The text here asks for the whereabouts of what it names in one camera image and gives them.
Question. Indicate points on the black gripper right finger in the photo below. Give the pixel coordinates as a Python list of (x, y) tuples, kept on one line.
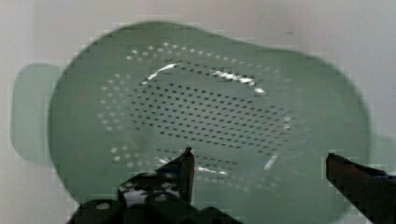
[(371, 191)]

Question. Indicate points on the green plastic strainer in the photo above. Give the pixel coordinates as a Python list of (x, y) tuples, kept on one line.
[(260, 123)]

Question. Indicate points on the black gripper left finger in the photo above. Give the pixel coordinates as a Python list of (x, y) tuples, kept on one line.
[(175, 178)]

